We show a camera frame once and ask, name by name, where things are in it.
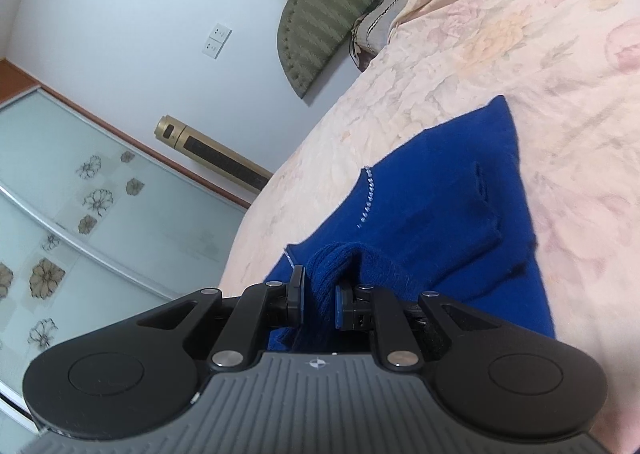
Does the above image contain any gold tower fan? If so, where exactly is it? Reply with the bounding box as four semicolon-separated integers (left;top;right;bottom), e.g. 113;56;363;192
154;116;272;194

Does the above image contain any white wall socket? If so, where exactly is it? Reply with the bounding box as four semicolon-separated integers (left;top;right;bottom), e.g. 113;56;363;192
203;24;232;58

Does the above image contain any glass floral wardrobe door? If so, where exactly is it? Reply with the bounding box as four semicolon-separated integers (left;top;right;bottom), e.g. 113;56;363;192
1;90;244;453

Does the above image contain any blue knit sweater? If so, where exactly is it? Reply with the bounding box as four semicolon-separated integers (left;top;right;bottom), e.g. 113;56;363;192
269;96;554;352

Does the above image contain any pink floral bed sheet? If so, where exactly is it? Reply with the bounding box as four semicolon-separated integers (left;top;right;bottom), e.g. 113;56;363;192
221;0;639;453

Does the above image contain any brown patterned pillow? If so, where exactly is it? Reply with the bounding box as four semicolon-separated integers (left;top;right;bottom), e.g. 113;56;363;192
349;0;408;72

